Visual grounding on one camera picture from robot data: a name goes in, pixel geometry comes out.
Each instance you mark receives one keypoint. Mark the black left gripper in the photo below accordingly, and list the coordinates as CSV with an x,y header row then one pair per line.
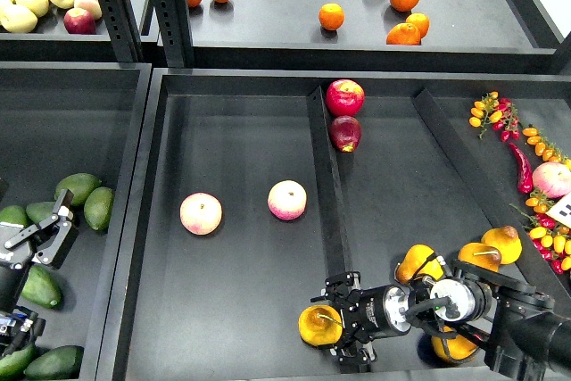
x,y
47,243

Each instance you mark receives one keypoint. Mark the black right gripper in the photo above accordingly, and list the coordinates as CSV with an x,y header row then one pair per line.
x,y
368,314

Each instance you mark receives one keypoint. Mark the dark green avocado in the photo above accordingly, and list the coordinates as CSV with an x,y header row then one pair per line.
x,y
41,288

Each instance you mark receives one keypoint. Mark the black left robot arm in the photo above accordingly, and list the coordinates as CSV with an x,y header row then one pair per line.
x,y
19,328

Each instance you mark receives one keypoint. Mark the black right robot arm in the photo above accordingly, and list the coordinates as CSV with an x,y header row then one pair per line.
x,y
513,324

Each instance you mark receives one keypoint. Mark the black left tray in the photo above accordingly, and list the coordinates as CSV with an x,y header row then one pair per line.
x,y
60,118

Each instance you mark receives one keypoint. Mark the black tray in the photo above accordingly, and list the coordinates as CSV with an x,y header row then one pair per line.
x,y
224,306
60,118

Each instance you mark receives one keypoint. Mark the pink apple centre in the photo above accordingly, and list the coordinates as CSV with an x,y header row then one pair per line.
x,y
287,200

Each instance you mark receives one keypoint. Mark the pink apple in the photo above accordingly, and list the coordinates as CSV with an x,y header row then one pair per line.
x,y
200,213
287,200
552,179

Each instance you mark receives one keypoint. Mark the pink apple left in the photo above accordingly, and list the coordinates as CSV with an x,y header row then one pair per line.
x,y
200,213

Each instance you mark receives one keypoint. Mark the black middle tray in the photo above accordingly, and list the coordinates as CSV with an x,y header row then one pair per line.
x,y
224,306

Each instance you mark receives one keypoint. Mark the dark red apple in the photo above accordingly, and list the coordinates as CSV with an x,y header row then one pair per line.
x,y
345,133

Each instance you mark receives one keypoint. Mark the red apple on shelf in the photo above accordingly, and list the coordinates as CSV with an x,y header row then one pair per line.
x,y
79,21

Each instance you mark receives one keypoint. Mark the bright red apple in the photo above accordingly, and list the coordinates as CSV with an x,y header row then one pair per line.
x,y
344,97

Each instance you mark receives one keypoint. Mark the red chili pepper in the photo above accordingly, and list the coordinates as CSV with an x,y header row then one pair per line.
x,y
524,172

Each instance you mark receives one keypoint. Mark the black upper shelf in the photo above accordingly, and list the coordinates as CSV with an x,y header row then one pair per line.
x,y
480,36

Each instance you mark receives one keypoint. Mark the pink apple right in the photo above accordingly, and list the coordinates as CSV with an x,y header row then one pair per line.
x,y
552,179

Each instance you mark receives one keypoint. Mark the cherry tomato bunch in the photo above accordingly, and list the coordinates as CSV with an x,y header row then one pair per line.
x,y
495,113

